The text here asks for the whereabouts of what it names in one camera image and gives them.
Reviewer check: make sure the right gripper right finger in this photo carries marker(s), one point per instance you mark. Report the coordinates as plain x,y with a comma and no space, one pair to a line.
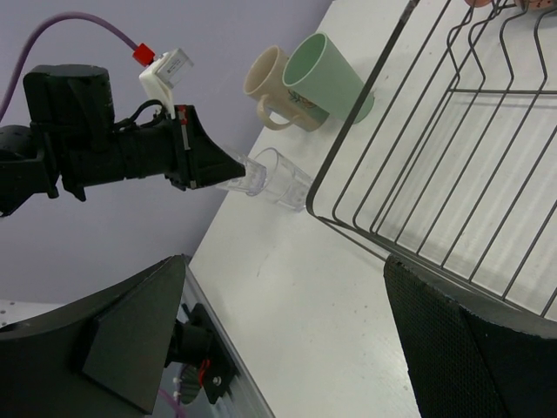
468,355

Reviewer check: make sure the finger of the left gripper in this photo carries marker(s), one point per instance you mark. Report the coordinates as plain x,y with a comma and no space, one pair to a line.
208,164

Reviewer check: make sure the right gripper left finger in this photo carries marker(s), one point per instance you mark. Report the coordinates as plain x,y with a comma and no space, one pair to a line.
100,356

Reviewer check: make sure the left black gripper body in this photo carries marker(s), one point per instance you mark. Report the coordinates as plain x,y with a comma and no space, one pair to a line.
153,142

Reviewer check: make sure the small clear glass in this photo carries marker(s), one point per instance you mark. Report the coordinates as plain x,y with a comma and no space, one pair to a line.
285,183

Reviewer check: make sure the cream floral mug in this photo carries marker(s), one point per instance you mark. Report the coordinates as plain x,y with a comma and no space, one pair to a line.
279,107

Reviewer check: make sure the green plastic cup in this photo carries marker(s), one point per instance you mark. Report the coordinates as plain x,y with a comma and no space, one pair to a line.
319,72

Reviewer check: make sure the black wire dish rack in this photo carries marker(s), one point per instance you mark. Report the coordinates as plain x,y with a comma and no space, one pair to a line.
454,168

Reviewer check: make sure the pink mug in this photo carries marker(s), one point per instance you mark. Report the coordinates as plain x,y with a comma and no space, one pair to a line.
529,5

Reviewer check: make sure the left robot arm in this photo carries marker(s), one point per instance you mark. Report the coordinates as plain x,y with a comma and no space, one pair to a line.
74,138

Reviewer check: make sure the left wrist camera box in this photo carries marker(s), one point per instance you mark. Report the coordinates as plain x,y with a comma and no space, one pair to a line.
161,77

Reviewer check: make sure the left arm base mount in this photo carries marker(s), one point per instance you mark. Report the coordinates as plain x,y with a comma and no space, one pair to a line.
197,345

